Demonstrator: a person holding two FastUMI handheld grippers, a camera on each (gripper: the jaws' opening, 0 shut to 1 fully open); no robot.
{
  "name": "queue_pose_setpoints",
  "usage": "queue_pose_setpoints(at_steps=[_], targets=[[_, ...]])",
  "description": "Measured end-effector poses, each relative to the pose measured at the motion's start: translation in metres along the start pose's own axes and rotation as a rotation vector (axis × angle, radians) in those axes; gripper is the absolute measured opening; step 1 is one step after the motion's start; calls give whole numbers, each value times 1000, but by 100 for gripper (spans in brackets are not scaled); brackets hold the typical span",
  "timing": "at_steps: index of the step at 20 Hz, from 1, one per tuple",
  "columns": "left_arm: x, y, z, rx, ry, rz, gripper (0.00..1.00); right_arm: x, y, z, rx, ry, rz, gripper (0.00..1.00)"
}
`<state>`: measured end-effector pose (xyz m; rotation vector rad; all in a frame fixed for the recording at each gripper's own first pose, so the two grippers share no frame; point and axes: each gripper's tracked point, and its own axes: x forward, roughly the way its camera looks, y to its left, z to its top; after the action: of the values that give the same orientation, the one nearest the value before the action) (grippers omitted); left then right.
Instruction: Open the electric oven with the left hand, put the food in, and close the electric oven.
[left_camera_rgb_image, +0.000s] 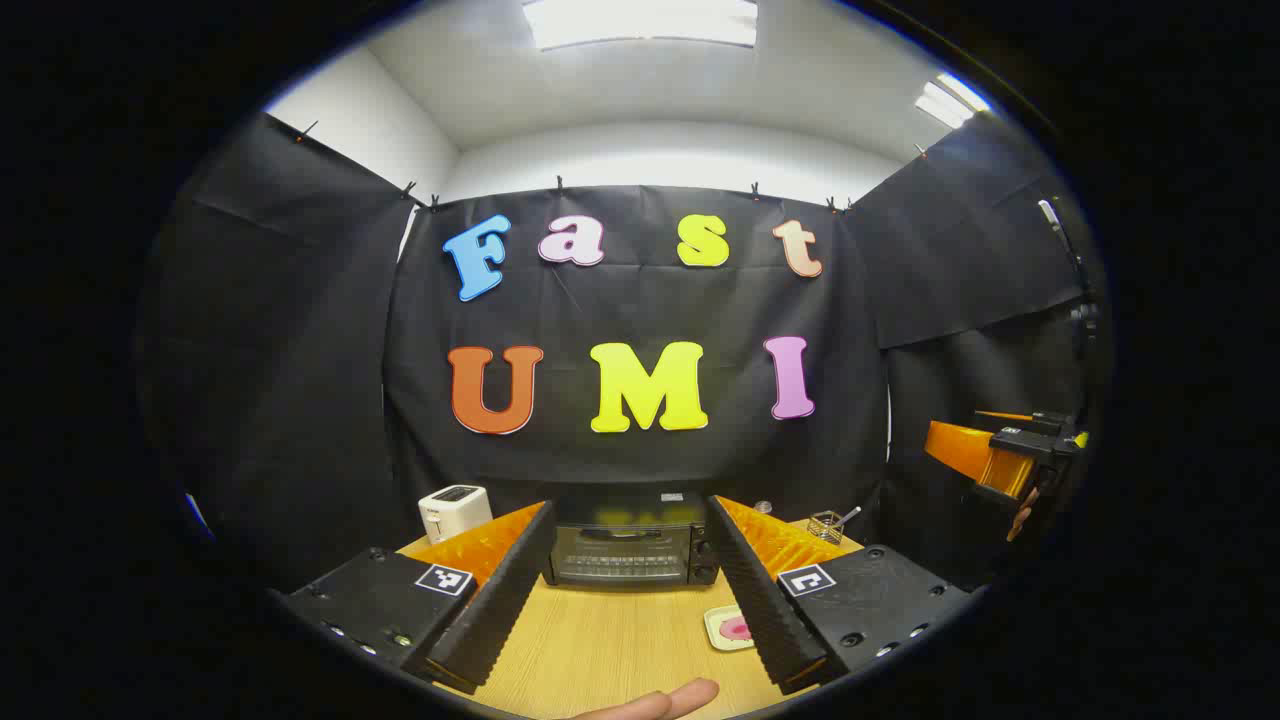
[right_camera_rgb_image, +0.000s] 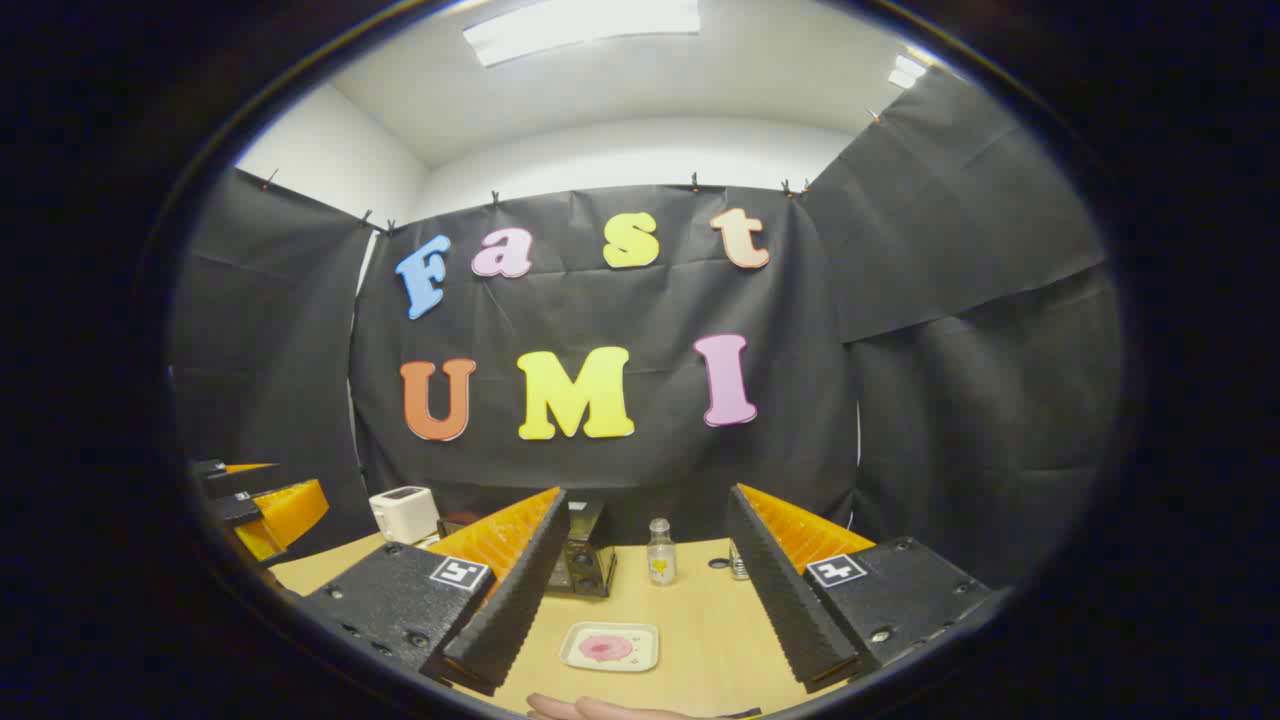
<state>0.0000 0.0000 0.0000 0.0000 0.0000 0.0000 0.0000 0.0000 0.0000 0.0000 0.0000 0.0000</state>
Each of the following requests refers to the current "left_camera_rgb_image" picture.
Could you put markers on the white toaster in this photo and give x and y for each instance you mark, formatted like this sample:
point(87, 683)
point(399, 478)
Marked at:
point(452, 512)

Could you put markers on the white square plate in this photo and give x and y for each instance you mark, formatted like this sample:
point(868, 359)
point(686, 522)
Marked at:
point(716, 628)

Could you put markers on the pink round food slice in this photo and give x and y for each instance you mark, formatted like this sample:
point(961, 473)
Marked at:
point(735, 630)

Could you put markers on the small ceiling light panel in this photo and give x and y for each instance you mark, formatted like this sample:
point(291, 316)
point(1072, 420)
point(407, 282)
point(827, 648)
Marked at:
point(950, 100)

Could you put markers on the thin metal rod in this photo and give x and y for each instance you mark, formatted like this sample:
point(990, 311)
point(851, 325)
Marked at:
point(1050, 220)

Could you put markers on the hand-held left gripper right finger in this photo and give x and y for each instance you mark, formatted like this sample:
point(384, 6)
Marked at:
point(760, 610)

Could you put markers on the black electric oven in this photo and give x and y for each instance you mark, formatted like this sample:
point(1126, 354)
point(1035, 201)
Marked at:
point(620, 560)

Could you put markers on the large ceiling light panel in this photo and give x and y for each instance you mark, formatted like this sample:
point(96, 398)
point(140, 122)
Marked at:
point(640, 22)

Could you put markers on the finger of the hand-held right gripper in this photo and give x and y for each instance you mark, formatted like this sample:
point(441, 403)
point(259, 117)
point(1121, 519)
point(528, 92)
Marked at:
point(965, 452)

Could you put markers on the black backdrop cloth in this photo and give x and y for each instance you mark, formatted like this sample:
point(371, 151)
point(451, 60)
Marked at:
point(650, 300)

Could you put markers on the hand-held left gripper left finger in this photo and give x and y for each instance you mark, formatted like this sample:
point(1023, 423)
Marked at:
point(500, 600)

